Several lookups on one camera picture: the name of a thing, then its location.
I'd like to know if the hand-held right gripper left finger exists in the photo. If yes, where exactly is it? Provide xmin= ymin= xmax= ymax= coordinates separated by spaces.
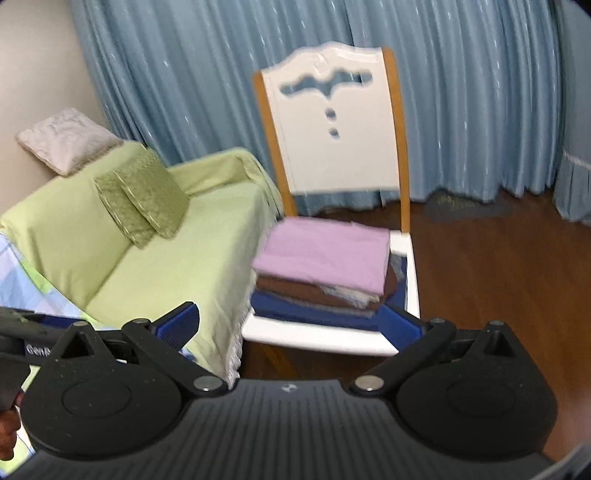
xmin=39 ymin=301 xmax=229 ymax=398

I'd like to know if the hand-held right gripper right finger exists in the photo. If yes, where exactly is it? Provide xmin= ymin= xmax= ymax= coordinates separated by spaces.
xmin=349 ymin=302 xmax=532 ymax=398

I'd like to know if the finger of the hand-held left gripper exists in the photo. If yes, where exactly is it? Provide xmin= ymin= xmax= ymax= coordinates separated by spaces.
xmin=34 ymin=314 xmax=102 ymax=331

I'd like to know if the pink tank top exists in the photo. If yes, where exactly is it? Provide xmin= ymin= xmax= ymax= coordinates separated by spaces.
xmin=253 ymin=217 xmax=392 ymax=297

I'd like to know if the person's left hand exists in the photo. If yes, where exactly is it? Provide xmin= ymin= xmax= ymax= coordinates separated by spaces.
xmin=0 ymin=390 xmax=26 ymax=455

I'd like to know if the plaid bedsheet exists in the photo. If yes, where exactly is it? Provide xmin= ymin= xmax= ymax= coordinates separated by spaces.
xmin=0 ymin=231 xmax=204 ymax=462

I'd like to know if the sofa with green cover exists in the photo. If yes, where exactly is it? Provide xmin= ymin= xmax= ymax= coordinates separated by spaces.
xmin=0 ymin=141 xmax=284 ymax=384

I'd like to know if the grey folded garment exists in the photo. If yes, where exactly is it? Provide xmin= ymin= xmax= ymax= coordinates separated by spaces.
xmin=318 ymin=281 xmax=384 ymax=308

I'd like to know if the blue folded garment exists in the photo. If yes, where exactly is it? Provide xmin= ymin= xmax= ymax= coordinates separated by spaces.
xmin=250 ymin=254 xmax=409 ymax=333

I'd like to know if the brown folded garment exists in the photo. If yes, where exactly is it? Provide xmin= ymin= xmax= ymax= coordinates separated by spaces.
xmin=255 ymin=265 xmax=400 ymax=311

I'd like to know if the green quilted cushion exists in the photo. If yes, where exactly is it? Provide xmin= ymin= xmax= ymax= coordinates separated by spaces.
xmin=93 ymin=171 xmax=155 ymax=250
xmin=113 ymin=150 xmax=191 ymax=239

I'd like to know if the grey floor mat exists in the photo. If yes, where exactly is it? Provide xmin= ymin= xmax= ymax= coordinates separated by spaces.
xmin=424 ymin=190 xmax=513 ymax=223

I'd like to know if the white wooden chair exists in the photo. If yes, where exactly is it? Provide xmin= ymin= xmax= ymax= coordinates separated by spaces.
xmin=241 ymin=41 xmax=422 ymax=358

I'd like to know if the white cushion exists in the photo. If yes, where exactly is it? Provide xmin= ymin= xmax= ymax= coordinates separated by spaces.
xmin=15 ymin=107 xmax=125 ymax=177

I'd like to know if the blue ruffled curtain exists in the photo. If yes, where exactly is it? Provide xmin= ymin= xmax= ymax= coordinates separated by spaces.
xmin=551 ymin=0 xmax=591 ymax=227

